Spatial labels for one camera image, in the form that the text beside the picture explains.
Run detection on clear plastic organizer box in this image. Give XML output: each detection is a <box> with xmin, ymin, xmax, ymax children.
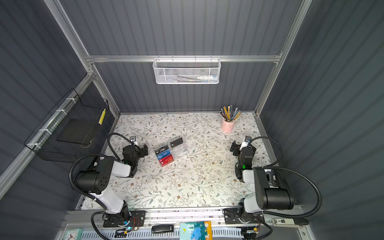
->
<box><xmin>154</xmin><ymin>135</ymin><xmax>189</xmax><ymax>167</ymax></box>

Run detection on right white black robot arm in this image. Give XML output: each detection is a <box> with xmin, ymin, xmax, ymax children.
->
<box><xmin>230</xmin><ymin>138</ymin><xmax>295</xmax><ymax>222</ymax></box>

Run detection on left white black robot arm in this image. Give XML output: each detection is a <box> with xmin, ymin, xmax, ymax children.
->
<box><xmin>69</xmin><ymin>145</ymin><xmax>149</xmax><ymax>227</ymax></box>

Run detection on pink pen cup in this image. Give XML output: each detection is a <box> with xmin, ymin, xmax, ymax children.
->
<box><xmin>221</xmin><ymin>119</ymin><xmax>235</xmax><ymax>133</ymax></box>

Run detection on pens in pink cup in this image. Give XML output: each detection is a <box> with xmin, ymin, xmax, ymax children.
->
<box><xmin>220</xmin><ymin>105</ymin><xmax>242</xmax><ymax>123</ymax></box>

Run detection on yellow tag on basket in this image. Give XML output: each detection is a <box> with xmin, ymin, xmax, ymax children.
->
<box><xmin>98</xmin><ymin>109</ymin><xmax>106</xmax><ymax>125</ymax></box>

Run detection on black pad in basket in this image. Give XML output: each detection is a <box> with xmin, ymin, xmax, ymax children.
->
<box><xmin>57</xmin><ymin>119</ymin><xmax>98</xmax><ymax>146</ymax></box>

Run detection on markers in white basket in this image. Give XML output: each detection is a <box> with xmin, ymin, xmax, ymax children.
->
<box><xmin>177</xmin><ymin>75</ymin><xmax>219</xmax><ymax>83</ymax></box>

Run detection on black stapler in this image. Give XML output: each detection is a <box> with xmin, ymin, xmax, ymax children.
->
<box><xmin>151</xmin><ymin>225</ymin><xmax>174</xmax><ymax>234</ymax></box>

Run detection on colourful picture book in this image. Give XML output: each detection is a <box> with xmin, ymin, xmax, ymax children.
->
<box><xmin>180</xmin><ymin>221</ymin><xmax>213</xmax><ymax>240</ymax></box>

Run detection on small teal clock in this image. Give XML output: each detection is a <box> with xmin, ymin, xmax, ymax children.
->
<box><xmin>63</xmin><ymin>229</ymin><xmax>83</xmax><ymax>240</ymax></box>

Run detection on right black corrugated cable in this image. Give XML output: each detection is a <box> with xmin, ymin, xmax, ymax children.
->
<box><xmin>250</xmin><ymin>136</ymin><xmax>323</xmax><ymax>240</ymax></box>

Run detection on black corrugated cable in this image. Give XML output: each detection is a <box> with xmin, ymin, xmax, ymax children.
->
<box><xmin>68</xmin><ymin>132</ymin><xmax>136</xmax><ymax>240</ymax></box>
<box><xmin>250</xmin><ymin>136</ymin><xmax>323</xmax><ymax>240</ymax></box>

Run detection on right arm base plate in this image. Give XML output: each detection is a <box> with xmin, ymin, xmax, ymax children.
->
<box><xmin>222</xmin><ymin>208</ymin><xmax>265</xmax><ymax>225</ymax></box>

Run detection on black wire wall basket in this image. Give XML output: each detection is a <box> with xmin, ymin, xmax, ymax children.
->
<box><xmin>24</xmin><ymin>90</ymin><xmax>109</xmax><ymax>163</ymax></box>

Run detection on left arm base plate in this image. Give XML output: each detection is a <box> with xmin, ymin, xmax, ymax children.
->
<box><xmin>102</xmin><ymin>211</ymin><xmax>146</xmax><ymax>228</ymax></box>

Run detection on left black corrugated cable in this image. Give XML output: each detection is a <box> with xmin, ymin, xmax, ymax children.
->
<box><xmin>68</xmin><ymin>132</ymin><xmax>136</xmax><ymax>240</ymax></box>

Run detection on white wire mesh basket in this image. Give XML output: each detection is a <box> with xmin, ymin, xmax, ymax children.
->
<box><xmin>153</xmin><ymin>58</ymin><xmax>222</xmax><ymax>85</ymax></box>

